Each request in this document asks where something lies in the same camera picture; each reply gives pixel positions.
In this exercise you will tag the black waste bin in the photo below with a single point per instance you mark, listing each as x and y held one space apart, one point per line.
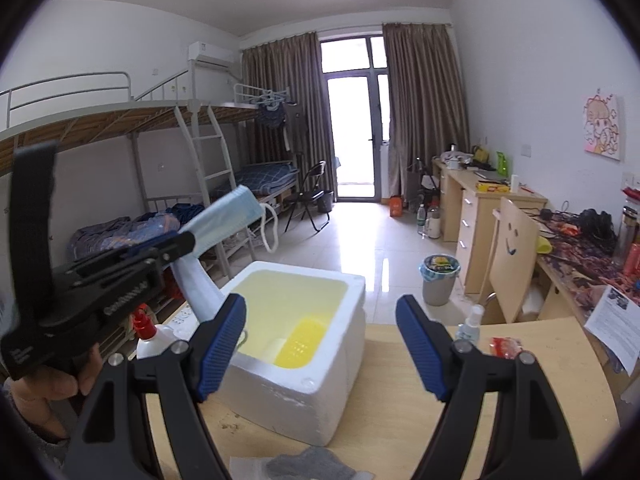
326 203

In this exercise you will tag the black folding chair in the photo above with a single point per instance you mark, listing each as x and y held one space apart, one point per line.
310 192

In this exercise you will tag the grey metal bed ladder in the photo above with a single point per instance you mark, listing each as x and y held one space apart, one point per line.
220 160

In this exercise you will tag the white paper sheet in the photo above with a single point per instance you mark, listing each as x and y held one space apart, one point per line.
612 325

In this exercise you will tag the white bottle with red cap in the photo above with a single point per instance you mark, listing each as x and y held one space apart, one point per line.
155 342

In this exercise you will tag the brown curtain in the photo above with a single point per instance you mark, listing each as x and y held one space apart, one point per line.
425 100
285 110

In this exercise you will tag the white jug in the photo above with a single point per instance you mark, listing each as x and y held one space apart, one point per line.
433 225

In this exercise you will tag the yellow bowl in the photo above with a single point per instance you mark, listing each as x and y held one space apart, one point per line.
545 245

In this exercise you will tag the pile of blue clothes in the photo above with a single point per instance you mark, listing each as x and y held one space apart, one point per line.
130 227

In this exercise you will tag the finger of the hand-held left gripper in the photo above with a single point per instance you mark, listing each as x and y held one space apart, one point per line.
170 245
110 266

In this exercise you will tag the clear blue spray bottle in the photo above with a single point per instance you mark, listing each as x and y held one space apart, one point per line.
467 330

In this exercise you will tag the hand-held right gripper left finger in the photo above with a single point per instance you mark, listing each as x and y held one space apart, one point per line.
220 347

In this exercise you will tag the yellow box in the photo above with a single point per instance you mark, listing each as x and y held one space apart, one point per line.
492 187

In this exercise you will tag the grey trash bin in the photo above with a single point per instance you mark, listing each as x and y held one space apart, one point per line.
439 285

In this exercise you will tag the grey sock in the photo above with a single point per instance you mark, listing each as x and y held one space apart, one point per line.
312 466

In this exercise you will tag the pink cartoon wall picture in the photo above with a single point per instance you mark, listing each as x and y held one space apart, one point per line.
604 127

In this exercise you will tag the green bag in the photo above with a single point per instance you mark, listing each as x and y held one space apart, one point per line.
503 164

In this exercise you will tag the yellow plastic basket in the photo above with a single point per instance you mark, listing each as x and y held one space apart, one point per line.
302 342

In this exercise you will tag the person's left hand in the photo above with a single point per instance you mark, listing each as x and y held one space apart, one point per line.
55 385

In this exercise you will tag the wooden chair with smiley face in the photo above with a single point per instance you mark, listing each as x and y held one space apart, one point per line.
515 270

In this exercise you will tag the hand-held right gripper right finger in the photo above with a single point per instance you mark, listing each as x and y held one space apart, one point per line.
421 347

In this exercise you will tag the blue face mask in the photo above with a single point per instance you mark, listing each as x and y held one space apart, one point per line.
225 212

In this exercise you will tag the white air conditioner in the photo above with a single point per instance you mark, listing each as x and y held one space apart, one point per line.
210 55

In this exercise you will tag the glass balcony door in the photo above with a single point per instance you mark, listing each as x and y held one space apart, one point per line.
355 125

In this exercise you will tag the white wall socket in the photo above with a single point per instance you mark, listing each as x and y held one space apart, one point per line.
526 149

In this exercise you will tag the blue checked bedding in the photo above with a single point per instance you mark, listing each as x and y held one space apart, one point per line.
265 175

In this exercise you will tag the grey metal bunk bed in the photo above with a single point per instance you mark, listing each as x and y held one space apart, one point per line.
250 105
100 122

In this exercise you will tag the white foam box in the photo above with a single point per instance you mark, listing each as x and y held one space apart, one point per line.
300 400

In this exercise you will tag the hanging dark clothes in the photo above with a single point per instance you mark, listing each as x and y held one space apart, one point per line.
272 112

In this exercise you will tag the red snack packet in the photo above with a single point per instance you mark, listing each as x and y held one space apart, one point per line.
506 347

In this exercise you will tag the desk with printed mat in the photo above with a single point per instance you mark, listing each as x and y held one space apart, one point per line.
575 265

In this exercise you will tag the person's left forearm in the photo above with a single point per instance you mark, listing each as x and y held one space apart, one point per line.
27 452

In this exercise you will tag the clear plastic water bottle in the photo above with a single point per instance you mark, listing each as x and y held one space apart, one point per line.
422 220

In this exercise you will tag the light wooden desk with drawers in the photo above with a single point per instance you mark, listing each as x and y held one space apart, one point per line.
475 230

